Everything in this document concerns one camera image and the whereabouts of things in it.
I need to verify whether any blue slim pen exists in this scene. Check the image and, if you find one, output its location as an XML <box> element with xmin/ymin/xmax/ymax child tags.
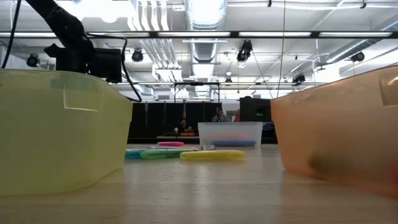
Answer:
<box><xmin>125</xmin><ymin>149</ymin><xmax>147</xmax><ymax>161</ymax></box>

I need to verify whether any green slim pen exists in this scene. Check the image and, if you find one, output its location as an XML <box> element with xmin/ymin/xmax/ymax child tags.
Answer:
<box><xmin>139</xmin><ymin>148</ymin><xmax>200</xmax><ymax>161</ymax></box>

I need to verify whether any black partition wall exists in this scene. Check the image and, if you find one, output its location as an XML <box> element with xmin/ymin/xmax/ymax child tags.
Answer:
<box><xmin>129</xmin><ymin>101</ymin><xmax>225</xmax><ymax>140</ymax></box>

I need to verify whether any silver ventilation duct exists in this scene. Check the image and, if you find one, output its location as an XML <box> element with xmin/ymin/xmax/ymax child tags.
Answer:
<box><xmin>323</xmin><ymin>18</ymin><xmax>398</xmax><ymax>66</ymax></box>
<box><xmin>183</xmin><ymin>0</ymin><xmax>228</xmax><ymax>98</ymax></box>

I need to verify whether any blue highlighter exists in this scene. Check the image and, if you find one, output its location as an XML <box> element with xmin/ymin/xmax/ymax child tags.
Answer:
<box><xmin>211</xmin><ymin>139</ymin><xmax>257</xmax><ymax>147</ymax></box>

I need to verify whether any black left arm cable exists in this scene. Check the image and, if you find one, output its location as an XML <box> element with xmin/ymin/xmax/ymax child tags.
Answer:
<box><xmin>1</xmin><ymin>0</ymin><xmax>143</xmax><ymax>103</ymax></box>

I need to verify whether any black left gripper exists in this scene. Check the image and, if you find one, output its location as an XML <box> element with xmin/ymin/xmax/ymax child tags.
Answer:
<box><xmin>43</xmin><ymin>43</ymin><xmax>123</xmax><ymax>84</ymax></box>

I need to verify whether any clear plastic container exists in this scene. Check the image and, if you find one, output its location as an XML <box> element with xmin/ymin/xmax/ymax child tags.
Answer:
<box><xmin>197</xmin><ymin>121</ymin><xmax>264</xmax><ymax>149</ymax></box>

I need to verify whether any orange plastic container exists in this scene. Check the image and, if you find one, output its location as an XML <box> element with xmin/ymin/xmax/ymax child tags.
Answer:
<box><xmin>269</xmin><ymin>65</ymin><xmax>398</xmax><ymax>200</ymax></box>

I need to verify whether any black overhead light bar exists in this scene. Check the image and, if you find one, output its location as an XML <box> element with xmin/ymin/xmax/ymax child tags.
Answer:
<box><xmin>0</xmin><ymin>30</ymin><xmax>398</xmax><ymax>39</ymax></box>

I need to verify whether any yellow slim pen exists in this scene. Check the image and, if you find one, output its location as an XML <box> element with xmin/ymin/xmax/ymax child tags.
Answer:
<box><xmin>179</xmin><ymin>150</ymin><xmax>248</xmax><ymax>162</ymax></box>

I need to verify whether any black cabinet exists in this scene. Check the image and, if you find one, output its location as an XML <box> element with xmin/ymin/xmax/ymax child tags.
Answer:
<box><xmin>239</xmin><ymin>96</ymin><xmax>272</xmax><ymax>123</ymax></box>

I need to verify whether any yellow plastic container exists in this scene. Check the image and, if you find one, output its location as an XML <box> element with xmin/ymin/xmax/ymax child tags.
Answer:
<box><xmin>0</xmin><ymin>68</ymin><xmax>134</xmax><ymax>197</ymax></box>

